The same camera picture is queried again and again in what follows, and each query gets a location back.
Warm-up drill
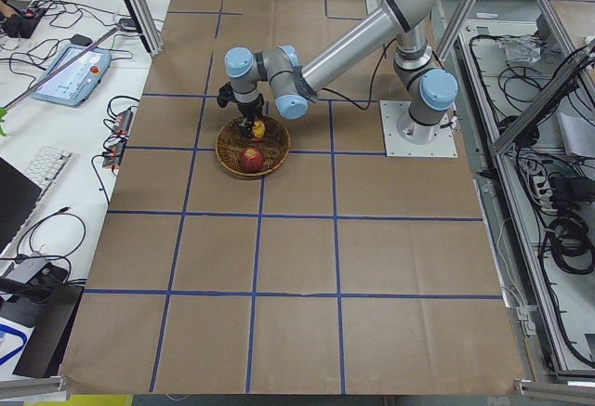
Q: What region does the white keyboard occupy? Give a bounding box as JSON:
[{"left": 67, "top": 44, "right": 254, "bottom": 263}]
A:
[{"left": 24, "top": 146, "right": 73, "bottom": 201}]

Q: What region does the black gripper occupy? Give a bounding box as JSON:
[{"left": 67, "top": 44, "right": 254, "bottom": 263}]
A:
[{"left": 235, "top": 94, "right": 265, "bottom": 136}]

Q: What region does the dark red apple in basket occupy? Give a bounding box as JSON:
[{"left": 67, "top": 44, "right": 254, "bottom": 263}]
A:
[{"left": 239, "top": 147, "right": 265, "bottom": 174}]

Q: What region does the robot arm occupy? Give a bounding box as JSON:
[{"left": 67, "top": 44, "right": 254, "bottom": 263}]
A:
[{"left": 217, "top": 0, "right": 458, "bottom": 145}]

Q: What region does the blue teach pendant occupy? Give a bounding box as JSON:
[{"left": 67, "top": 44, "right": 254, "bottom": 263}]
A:
[{"left": 32, "top": 48, "right": 112, "bottom": 107}]

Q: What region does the aluminium frame post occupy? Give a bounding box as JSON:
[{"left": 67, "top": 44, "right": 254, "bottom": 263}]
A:
[{"left": 123, "top": 0, "right": 164, "bottom": 57}]

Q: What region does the round wicker basket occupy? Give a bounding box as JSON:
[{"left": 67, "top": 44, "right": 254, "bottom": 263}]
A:
[{"left": 215, "top": 116, "right": 290, "bottom": 178}]

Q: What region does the red yellow apple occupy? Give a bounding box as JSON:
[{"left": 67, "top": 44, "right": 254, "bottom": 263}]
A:
[{"left": 251, "top": 119, "right": 266, "bottom": 141}]

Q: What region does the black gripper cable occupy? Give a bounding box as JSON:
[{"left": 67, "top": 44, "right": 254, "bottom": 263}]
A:
[{"left": 318, "top": 43, "right": 390, "bottom": 112}]

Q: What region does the black laptop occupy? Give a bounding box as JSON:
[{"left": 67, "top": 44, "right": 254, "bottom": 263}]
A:
[{"left": 0, "top": 158, "right": 42, "bottom": 253}]

